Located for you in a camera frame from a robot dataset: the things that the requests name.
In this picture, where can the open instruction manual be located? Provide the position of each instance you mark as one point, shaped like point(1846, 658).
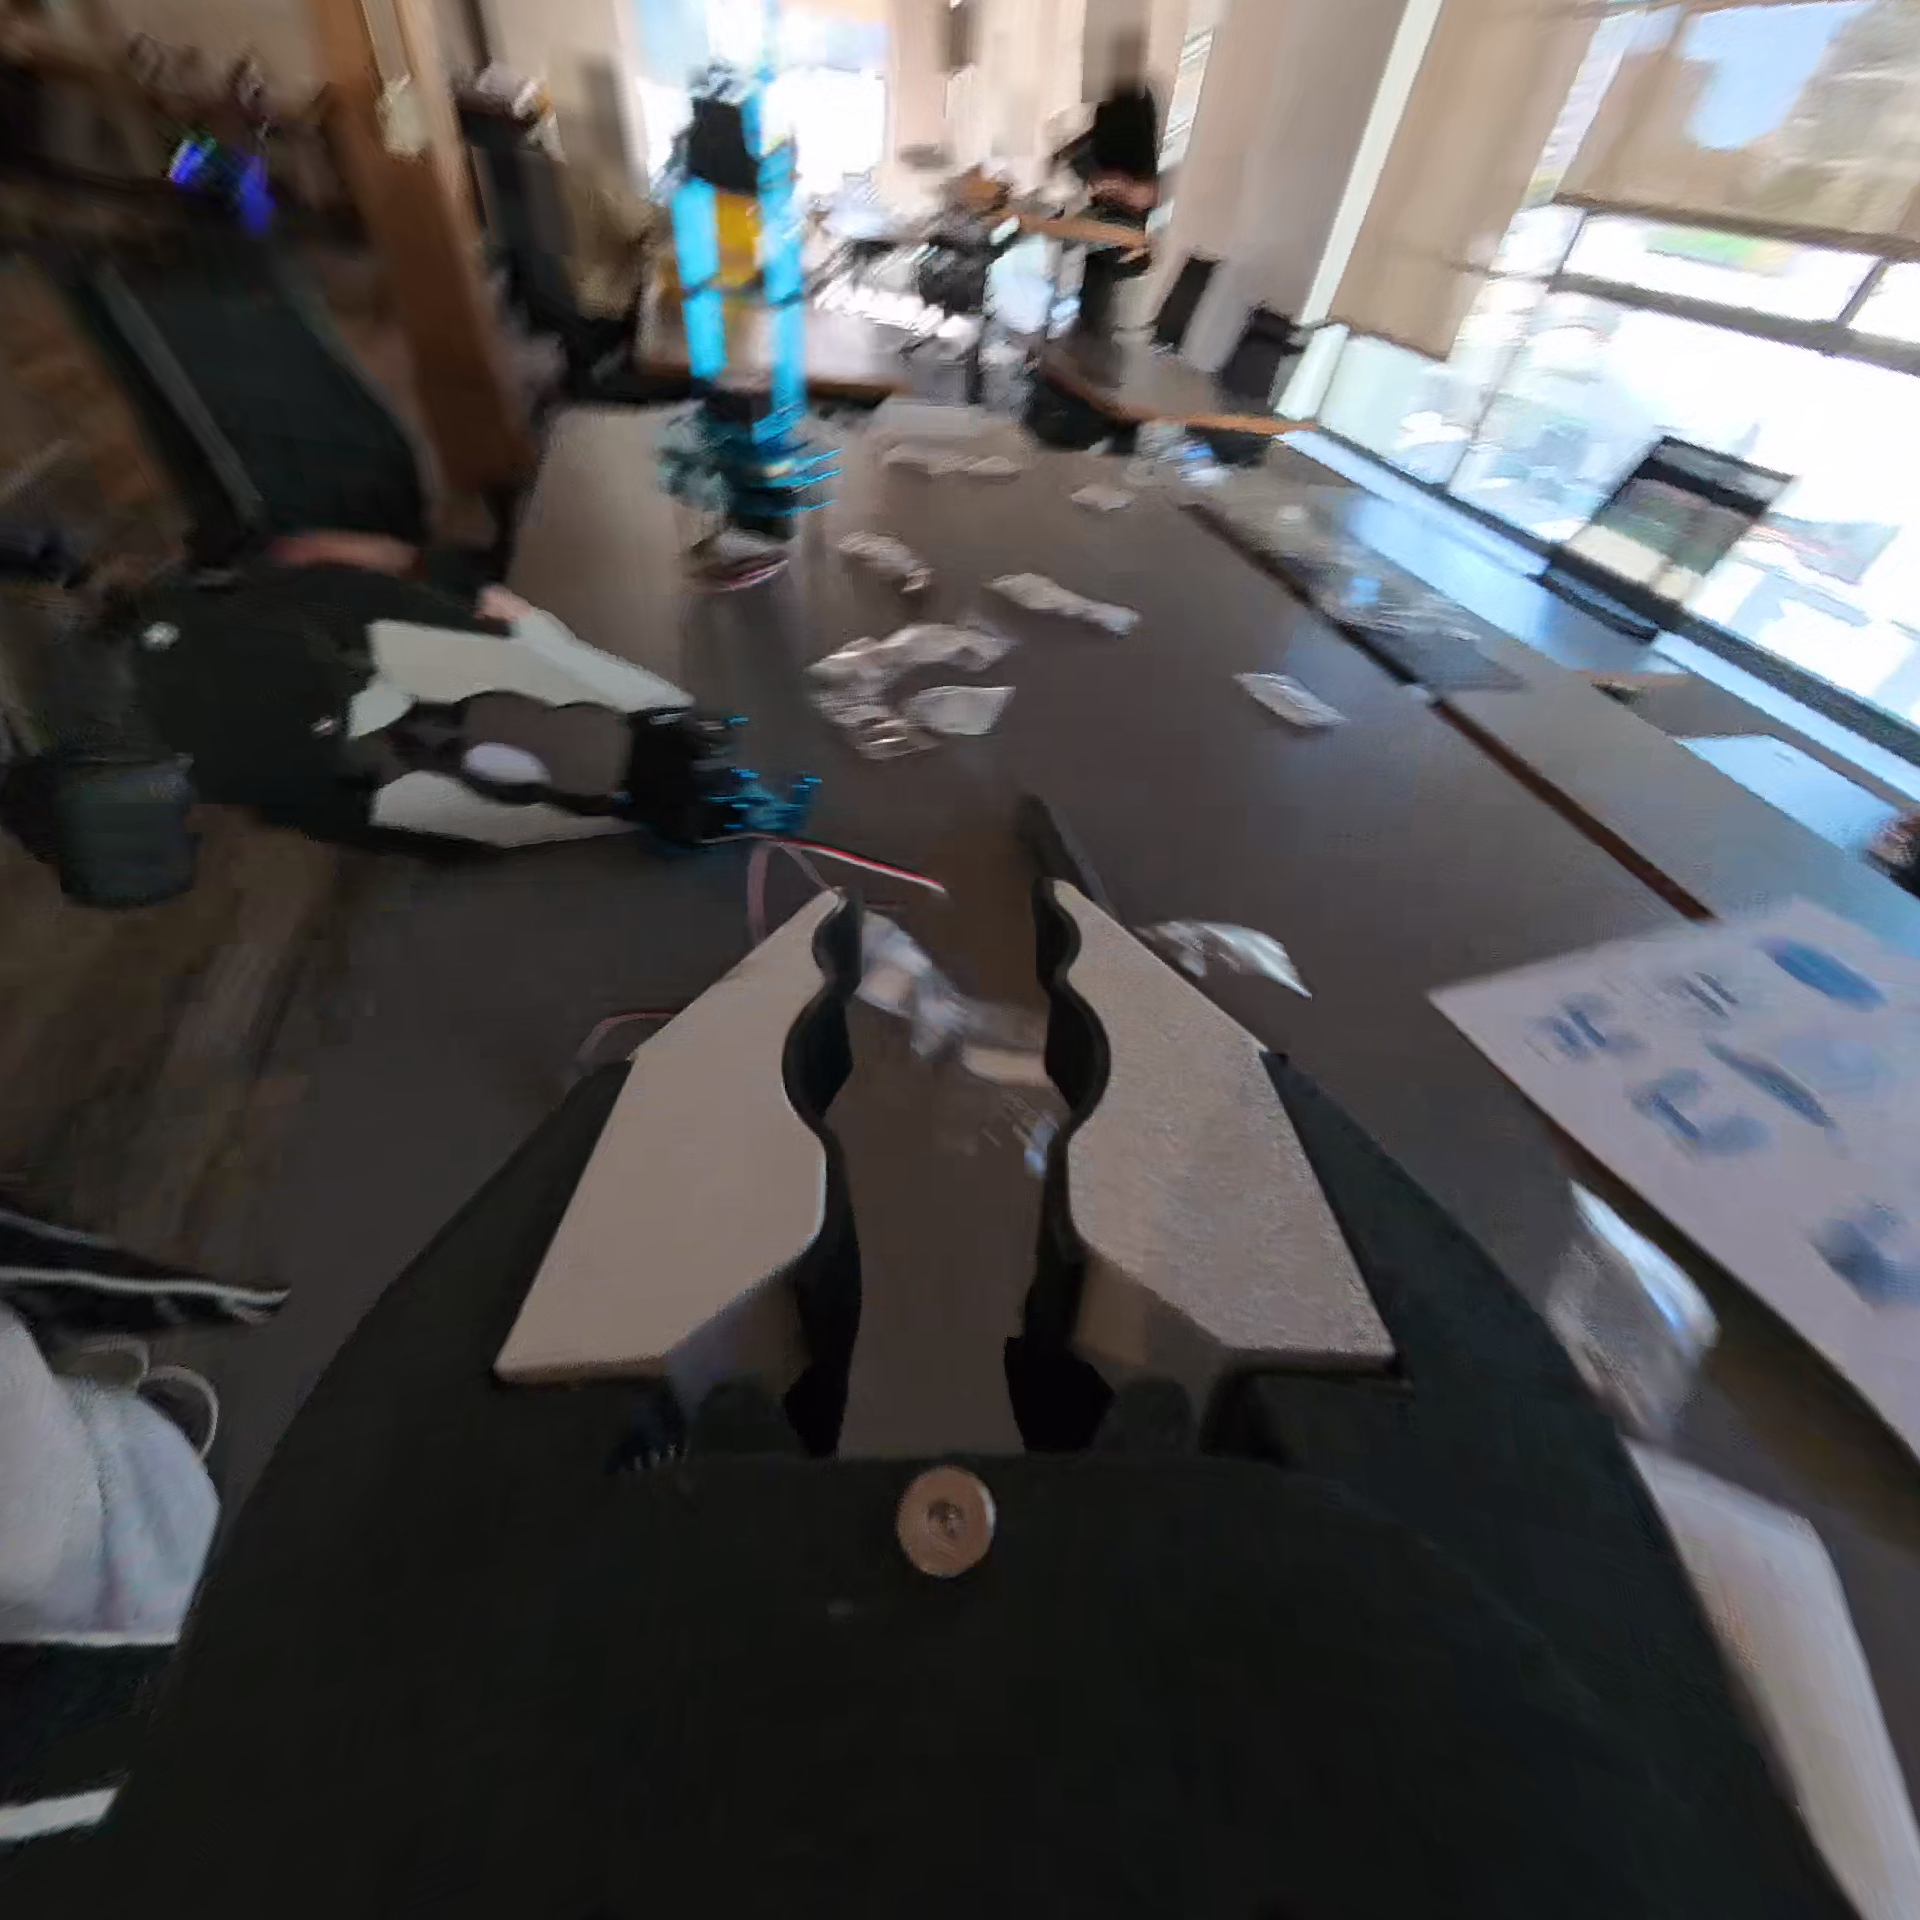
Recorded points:
point(1724, 1080)

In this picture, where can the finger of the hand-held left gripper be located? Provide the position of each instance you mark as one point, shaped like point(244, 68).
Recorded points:
point(541, 668)
point(450, 807)

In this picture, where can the blue toy robot arm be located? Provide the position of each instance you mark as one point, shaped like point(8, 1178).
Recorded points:
point(734, 300)

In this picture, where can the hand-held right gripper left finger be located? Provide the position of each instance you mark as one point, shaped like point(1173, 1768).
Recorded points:
point(691, 1185)

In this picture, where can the clear plastic parts bag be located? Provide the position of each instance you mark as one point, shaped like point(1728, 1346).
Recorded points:
point(901, 675)
point(885, 560)
point(1065, 603)
point(1239, 952)
point(949, 459)
point(944, 1004)
point(1287, 700)
point(1635, 1304)

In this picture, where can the black cup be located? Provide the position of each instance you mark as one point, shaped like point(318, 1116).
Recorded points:
point(123, 829)

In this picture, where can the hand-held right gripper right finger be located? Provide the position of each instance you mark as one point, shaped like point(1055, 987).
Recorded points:
point(1200, 1185)

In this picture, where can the blue servo bracket part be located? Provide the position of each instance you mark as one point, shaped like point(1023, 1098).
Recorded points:
point(705, 781)

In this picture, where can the white foam block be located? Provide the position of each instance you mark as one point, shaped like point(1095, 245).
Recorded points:
point(1784, 1664)

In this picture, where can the black laptop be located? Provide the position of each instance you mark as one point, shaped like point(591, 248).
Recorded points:
point(1672, 525)

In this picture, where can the person's white clothing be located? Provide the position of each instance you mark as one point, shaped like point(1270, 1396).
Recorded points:
point(82, 1471)

